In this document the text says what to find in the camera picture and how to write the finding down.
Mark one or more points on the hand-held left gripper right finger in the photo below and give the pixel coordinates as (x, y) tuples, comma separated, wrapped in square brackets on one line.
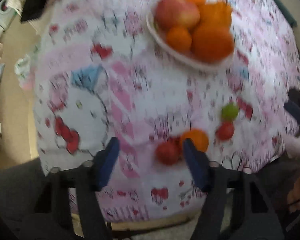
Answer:
[(196, 165)]

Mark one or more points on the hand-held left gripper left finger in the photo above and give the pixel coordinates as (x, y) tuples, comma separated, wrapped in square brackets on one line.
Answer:
[(107, 165)]

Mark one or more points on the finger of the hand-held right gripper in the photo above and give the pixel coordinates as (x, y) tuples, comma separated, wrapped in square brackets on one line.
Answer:
[(297, 115)]

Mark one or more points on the small tangerine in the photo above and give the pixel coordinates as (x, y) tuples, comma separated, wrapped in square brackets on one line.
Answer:
[(197, 138), (178, 38)]

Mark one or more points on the red cherry tomato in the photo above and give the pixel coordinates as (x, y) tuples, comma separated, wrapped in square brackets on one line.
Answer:
[(225, 130), (167, 153)]

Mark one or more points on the green cherry tomato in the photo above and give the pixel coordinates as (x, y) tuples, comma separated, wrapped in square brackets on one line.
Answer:
[(230, 112)]

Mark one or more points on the pink spotted bowl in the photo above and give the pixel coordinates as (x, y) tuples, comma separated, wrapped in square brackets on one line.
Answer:
[(180, 57)]

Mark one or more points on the large round orange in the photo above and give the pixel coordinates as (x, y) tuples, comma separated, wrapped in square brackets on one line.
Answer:
[(212, 43)]

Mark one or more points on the bumpy orange with stem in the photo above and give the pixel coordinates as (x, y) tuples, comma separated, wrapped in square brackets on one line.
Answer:
[(216, 12)]

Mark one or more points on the red apple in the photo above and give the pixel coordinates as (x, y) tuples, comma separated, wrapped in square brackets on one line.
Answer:
[(175, 12)]

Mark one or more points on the pink cartoon printed blanket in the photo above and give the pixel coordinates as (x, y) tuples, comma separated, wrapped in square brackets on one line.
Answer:
[(140, 92)]

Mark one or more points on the person's grey trousers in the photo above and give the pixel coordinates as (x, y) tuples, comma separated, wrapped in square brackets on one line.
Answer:
[(15, 192)]

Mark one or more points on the translucent plastic bag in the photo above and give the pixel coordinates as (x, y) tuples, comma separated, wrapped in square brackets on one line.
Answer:
[(25, 67)]

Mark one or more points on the white washing machine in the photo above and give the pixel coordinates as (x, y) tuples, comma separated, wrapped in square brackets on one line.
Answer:
[(2, 17)]

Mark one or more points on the teal bed frame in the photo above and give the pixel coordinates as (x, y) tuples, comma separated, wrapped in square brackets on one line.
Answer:
[(290, 18)]

